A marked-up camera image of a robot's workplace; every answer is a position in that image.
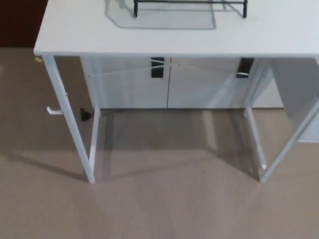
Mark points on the white plastic hook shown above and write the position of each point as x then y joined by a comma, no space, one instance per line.
53,112

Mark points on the dark red panel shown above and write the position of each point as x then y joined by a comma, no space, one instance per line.
20,22

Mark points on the small black floor object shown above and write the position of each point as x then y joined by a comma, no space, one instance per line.
85,115

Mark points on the white desk with metal legs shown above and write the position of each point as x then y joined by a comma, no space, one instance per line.
124,42

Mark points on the small yellow scrap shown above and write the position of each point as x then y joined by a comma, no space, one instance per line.
37,59

